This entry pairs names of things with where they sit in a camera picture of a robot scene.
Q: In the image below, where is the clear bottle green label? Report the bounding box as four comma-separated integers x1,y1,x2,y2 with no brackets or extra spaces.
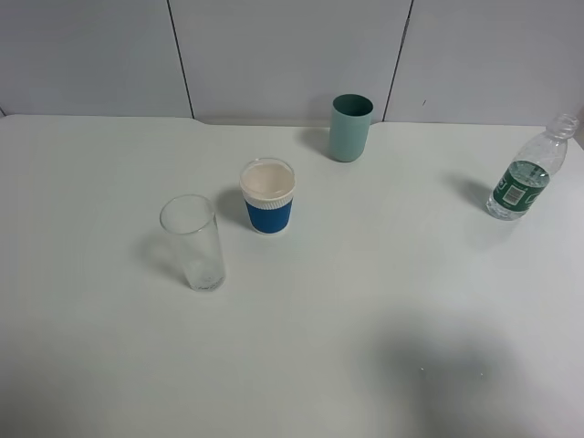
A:
485,114,579,221

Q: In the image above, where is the white cup blue sleeve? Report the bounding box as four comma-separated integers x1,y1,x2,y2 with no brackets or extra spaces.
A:
239,158,296,235

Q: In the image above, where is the teal green plastic cup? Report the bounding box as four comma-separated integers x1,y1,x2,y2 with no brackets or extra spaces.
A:
328,94,374,162

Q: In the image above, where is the tall clear drinking glass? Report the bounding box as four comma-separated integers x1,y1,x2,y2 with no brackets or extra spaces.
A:
160,194,226,291

